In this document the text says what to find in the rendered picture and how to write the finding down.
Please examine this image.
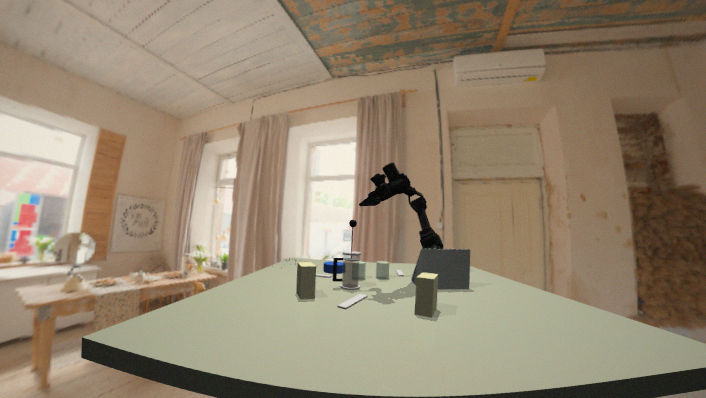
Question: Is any glass french press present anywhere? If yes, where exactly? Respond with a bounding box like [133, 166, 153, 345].
[333, 220, 361, 290]

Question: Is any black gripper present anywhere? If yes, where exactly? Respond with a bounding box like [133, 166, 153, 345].
[359, 182, 397, 206]

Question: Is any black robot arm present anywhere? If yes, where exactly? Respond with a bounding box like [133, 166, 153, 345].
[371, 162, 443, 249]

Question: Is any blue short cylinder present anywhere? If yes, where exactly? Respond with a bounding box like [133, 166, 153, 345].
[324, 262, 342, 274]

